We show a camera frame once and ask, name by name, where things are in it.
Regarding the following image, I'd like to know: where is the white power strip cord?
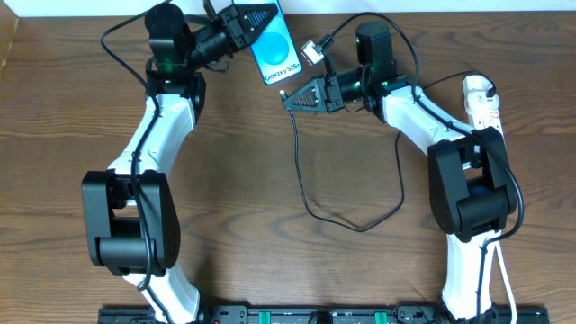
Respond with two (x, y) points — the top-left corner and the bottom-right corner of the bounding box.
(493, 242), (518, 324)

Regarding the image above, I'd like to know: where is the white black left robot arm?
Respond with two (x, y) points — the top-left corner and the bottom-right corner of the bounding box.
(81, 1), (279, 323)

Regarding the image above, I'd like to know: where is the white charger adapter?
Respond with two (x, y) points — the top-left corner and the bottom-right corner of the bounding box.
(463, 75), (500, 114)

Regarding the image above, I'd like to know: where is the blue Galaxy smartphone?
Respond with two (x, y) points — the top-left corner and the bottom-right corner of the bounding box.
(234, 0), (302, 86)

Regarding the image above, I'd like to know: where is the black mounting rail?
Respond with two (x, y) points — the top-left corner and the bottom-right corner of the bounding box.
(96, 303), (551, 324)

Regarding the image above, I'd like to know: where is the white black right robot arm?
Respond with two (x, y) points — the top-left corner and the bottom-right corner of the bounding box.
(282, 13), (525, 323)

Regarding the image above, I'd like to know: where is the white power strip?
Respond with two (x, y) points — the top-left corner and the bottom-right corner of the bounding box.
(463, 75), (503, 134)

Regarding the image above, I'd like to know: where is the black charger cable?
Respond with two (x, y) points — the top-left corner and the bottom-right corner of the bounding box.
(278, 70), (498, 234)

